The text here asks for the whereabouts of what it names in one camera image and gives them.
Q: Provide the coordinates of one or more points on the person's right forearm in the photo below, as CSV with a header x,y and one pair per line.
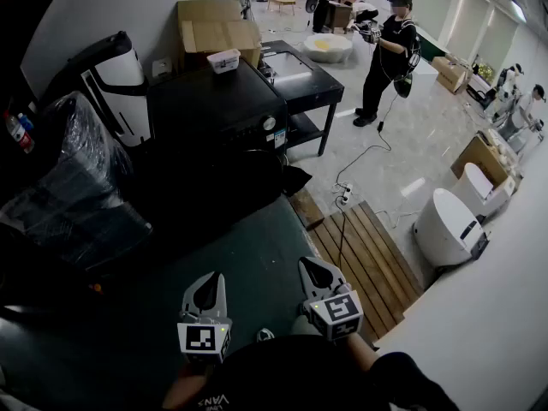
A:
x,y
361,353

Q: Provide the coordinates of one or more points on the black metal table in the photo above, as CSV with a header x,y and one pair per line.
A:
x,y
308,86

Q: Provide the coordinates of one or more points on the black and white appliance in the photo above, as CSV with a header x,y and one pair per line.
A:
x,y
120,75

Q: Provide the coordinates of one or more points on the person's grey trousers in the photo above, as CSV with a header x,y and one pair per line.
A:
x,y
301,327

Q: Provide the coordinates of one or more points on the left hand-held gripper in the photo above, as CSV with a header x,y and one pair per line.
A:
x,y
204,341

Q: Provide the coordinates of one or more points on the wooden slatted platform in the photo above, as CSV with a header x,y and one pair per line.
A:
x,y
368,263

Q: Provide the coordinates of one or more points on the brown wooden cabinet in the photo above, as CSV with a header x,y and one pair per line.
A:
x,y
339,15

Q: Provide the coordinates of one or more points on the plastic-wrapped black chair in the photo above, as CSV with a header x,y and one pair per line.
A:
x,y
77,178

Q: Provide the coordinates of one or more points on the white egg-shaped cushion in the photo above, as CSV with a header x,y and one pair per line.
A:
x,y
327,47

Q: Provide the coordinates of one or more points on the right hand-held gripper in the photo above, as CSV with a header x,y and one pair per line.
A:
x,y
338,313

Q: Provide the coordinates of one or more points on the black cloth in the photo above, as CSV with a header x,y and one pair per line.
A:
x,y
297,178

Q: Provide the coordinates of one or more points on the white toilet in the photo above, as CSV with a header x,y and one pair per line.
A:
x,y
443,229
477,186

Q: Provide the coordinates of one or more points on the person's left forearm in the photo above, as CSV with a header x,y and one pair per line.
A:
x,y
184,385

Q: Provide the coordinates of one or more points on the brown wooden block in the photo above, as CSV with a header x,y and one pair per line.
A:
x,y
306,208

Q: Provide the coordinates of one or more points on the dark green mat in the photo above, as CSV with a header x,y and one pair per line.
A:
x,y
240,246

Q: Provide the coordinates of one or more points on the brown cardboard box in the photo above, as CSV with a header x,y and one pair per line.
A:
x,y
479,156

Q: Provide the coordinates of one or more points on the white wall socket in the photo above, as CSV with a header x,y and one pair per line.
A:
x,y
161,67

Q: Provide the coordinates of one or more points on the white plastic container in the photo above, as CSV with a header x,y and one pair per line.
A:
x,y
224,61

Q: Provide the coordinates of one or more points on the person's black shirt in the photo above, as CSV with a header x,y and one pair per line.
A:
x,y
299,375

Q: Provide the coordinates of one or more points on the small cardboard box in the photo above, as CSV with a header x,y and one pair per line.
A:
x,y
449,73

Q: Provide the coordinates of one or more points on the white power strip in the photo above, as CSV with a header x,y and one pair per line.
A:
x,y
347,192

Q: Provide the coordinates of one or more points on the red label water bottle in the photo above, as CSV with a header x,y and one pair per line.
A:
x,y
19,134

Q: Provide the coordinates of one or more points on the black washing machine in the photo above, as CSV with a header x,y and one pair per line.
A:
x,y
210,101

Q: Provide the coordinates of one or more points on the wooden coffee table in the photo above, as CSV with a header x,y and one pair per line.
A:
x,y
281,1

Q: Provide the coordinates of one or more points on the person's left shoe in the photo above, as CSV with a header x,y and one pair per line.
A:
x,y
265,335

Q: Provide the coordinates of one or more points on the large cardboard box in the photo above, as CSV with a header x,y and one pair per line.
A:
x,y
214,28

